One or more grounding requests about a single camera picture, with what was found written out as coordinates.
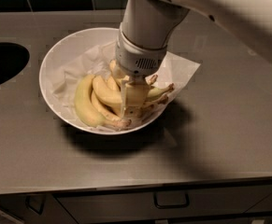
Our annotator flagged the left cabinet handle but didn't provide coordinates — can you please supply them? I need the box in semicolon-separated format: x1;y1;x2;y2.
25;195;46;216

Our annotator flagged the white bowl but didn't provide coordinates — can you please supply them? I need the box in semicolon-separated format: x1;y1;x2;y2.
39;27;165;135

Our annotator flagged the large left banana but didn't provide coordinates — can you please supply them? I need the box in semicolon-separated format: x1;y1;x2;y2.
74;75;131;129

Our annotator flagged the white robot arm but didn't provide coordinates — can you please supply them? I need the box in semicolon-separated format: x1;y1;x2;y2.
116;0;272;117

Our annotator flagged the grey cabinet drawer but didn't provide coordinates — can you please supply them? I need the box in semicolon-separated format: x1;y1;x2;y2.
57;185;272;224

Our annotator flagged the white paper liner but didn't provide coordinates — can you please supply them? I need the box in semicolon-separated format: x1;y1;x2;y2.
41;43;199;134

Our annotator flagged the small inner banana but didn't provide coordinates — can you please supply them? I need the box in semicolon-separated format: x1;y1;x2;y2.
107;76;168;118

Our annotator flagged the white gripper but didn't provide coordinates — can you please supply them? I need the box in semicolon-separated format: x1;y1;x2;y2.
116;23;167;119

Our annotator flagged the black drawer handle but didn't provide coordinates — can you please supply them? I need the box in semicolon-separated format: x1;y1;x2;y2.
153;190;190;209

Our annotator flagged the black round sink hole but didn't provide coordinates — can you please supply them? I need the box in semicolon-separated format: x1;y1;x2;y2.
0;42;30;85

